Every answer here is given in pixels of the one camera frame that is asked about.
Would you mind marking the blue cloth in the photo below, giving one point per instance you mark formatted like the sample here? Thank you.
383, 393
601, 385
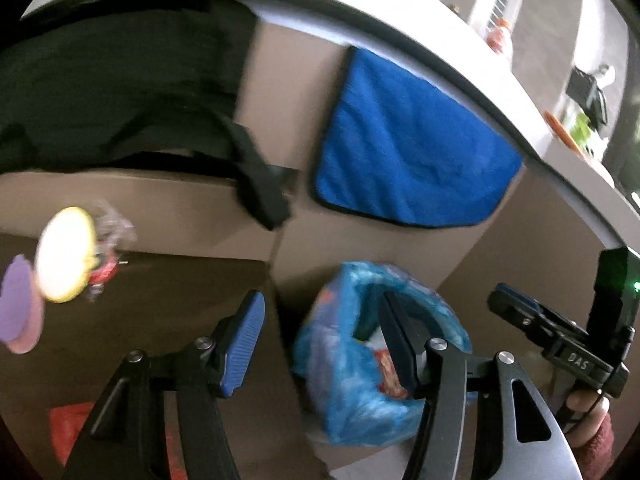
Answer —
410, 145

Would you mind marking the orange figurine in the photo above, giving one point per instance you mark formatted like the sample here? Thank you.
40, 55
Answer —
500, 35

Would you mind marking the black hanging cloth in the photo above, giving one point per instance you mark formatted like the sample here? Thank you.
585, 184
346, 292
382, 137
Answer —
115, 90

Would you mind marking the blue plastic bag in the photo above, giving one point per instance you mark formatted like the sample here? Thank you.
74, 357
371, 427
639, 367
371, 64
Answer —
345, 360

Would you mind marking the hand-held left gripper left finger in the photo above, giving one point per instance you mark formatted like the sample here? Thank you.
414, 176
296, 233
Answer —
242, 347

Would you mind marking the flat red wrapper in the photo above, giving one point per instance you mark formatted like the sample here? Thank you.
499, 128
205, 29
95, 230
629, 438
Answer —
70, 435

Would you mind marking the clear plastic wrapper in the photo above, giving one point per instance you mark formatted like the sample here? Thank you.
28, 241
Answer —
107, 245

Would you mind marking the green container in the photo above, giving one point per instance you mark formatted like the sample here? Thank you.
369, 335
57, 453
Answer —
581, 127

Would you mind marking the white wall vent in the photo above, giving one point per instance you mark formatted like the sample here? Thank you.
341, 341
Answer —
500, 7

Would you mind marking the black appliance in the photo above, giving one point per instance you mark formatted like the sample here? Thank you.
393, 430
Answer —
587, 92

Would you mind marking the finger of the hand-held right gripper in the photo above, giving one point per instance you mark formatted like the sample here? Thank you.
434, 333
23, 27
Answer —
545, 312
517, 317

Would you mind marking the yellow-rimmed white round lid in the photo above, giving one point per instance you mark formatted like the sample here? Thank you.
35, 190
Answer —
65, 255

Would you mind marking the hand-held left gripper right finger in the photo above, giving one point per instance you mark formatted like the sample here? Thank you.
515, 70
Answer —
400, 350

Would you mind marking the person's right hand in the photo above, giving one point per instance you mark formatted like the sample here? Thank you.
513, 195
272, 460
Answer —
587, 417

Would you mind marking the orange dish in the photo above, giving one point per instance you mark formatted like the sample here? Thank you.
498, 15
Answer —
562, 132

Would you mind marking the purple round tub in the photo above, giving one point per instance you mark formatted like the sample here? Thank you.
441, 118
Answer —
17, 305

